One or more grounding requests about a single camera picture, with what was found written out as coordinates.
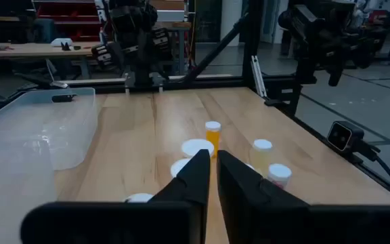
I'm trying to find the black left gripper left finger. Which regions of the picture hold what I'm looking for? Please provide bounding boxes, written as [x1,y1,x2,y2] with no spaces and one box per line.
[20,148,211,244]

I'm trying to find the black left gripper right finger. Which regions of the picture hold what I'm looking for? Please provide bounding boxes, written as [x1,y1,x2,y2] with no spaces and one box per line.
[217,150,390,244]

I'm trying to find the clear blue bottle pink pills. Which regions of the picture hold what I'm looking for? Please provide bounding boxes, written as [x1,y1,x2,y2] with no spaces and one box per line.
[267,163,293,190]

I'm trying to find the pale yellow bottle white pills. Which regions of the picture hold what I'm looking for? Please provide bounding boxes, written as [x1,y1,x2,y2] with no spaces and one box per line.
[248,138,274,177]

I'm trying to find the large orange bottle red mark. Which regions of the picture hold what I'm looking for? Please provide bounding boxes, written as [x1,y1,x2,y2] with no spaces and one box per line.
[180,138,215,159]

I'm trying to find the small orange pill bottle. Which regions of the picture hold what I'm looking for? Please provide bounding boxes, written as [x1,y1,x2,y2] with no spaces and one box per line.
[204,121,222,159]

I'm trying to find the clear plastic bin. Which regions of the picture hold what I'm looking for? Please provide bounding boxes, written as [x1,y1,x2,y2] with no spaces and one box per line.
[0,130,59,244]
[0,87,98,171]

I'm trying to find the red storage shelf rack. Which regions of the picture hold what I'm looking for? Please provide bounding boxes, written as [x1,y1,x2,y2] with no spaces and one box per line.
[34,0,103,43]

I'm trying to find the small white box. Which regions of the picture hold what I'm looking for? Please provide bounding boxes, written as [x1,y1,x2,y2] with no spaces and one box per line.
[51,37,73,47]

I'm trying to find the dark office chair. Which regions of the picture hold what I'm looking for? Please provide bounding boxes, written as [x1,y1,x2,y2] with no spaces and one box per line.
[32,18,57,43]

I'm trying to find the black device white stripe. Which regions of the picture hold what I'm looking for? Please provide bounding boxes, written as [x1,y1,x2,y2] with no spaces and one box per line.
[51,94,78,104]

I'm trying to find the wooden workbench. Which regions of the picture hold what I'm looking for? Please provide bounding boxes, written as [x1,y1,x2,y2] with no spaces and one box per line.
[0,42,96,81]

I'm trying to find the black table-level camera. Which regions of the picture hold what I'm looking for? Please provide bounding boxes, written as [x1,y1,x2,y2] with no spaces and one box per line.
[326,121,365,153]

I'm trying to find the silver perforated metal bracket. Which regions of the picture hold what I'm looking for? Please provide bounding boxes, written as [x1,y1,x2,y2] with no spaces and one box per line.
[251,56,267,99]

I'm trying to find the black camera cable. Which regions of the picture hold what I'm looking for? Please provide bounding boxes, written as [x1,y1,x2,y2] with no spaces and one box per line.
[360,140,390,197]

